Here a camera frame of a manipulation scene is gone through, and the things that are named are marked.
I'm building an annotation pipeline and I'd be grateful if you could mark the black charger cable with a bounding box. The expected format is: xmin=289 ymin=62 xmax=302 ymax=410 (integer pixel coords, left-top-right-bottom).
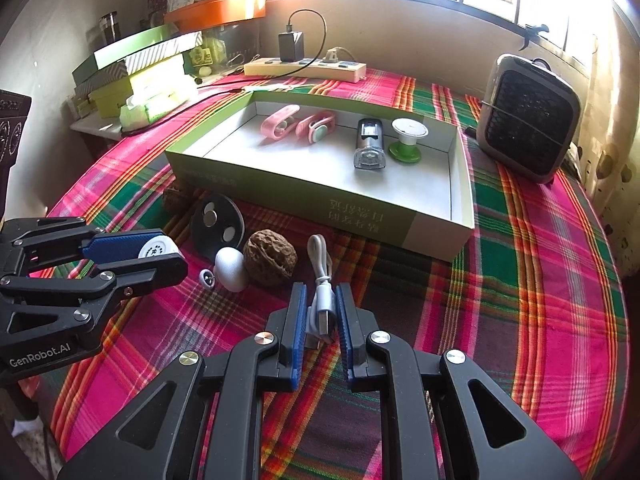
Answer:
xmin=196 ymin=8 xmax=329 ymax=94

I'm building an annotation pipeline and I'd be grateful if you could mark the yellow green box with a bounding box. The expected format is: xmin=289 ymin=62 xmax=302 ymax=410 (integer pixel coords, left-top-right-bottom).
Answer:
xmin=89 ymin=54 xmax=194 ymax=118

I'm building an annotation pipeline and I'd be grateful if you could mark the small grey black heater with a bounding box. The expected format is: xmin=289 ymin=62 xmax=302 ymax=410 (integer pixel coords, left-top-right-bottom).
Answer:
xmin=475 ymin=54 xmax=582 ymax=183

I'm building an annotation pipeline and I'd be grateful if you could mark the black window hook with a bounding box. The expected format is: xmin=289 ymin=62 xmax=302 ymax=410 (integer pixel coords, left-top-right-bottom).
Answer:
xmin=520 ymin=24 xmax=549 ymax=51

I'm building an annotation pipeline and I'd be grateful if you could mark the black disc with magnets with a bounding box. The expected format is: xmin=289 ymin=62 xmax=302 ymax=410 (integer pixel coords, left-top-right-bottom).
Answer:
xmin=191 ymin=193 xmax=245 ymax=263

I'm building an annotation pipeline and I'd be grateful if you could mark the black clear lighter device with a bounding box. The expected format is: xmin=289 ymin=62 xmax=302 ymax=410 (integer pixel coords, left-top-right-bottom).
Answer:
xmin=354 ymin=118 xmax=386 ymax=170

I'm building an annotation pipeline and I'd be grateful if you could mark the white plug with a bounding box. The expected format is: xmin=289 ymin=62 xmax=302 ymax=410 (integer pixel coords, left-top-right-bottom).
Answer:
xmin=322 ymin=46 xmax=356 ymax=63

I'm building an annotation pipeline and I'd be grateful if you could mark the brown walnut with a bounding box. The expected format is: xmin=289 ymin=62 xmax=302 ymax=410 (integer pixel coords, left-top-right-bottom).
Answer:
xmin=243 ymin=229 xmax=298 ymax=287
xmin=162 ymin=179 xmax=196 ymax=216

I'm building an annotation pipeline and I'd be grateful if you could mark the black charger adapter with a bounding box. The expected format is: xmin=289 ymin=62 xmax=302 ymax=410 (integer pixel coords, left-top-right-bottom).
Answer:
xmin=278 ymin=24 xmax=305 ymax=63

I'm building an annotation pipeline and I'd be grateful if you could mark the white usb cable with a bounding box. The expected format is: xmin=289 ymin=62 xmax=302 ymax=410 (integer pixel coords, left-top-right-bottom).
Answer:
xmin=305 ymin=233 xmax=338 ymax=346

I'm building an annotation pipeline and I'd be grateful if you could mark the green white spool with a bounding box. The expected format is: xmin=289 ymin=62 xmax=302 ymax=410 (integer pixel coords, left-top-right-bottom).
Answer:
xmin=388 ymin=117 xmax=428 ymax=165

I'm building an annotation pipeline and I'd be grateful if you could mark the plaid pink green cloth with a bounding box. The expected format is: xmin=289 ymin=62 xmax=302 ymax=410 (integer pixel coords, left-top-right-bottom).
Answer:
xmin=27 ymin=70 xmax=629 ymax=479

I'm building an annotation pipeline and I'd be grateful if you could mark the orange tray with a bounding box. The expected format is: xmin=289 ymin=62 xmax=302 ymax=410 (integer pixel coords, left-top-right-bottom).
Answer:
xmin=164 ymin=0 xmax=266 ymax=34

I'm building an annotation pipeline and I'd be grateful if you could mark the heart pattern curtain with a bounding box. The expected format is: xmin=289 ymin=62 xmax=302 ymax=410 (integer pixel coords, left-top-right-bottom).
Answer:
xmin=577 ymin=0 xmax=639 ymax=278

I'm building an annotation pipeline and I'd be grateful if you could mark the white mushroom knob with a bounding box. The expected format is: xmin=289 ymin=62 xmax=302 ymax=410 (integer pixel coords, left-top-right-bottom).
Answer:
xmin=198 ymin=247 xmax=250 ymax=292

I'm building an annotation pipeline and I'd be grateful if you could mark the green white striped box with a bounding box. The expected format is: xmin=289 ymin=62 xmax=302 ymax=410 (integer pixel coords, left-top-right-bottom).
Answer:
xmin=72 ymin=24 xmax=203 ymax=96

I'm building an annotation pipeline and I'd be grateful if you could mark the beige power strip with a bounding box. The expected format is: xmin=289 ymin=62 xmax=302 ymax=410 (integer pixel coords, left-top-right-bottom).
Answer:
xmin=243 ymin=58 xmax=367 ymax=82

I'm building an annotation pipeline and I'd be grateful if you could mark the green tissue pack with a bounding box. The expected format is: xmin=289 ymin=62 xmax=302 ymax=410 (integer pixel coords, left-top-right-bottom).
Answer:
xmin=119 ymin=89 xmax=198 ymax=132

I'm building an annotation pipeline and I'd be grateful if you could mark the green white cardboard box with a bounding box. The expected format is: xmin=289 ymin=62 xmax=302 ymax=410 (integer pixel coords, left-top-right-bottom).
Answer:
xmin=165 ymin=91 xmax=475 ymax=261

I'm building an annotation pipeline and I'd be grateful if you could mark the pink clip plain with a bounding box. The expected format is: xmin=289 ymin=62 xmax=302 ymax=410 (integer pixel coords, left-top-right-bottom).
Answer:
xmin=260 ymin=104 xmax=300 ymax=141

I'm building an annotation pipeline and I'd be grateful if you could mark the white round cap jar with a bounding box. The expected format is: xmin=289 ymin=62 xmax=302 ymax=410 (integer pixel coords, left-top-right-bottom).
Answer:
xmin=138 ymin=235 xmax=181 ymax=259

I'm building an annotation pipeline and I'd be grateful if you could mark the pink clip with green pad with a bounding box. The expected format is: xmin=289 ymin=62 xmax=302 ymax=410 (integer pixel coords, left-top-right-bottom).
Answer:
xmin=295 ymin=110 xmax=336 ymax=144

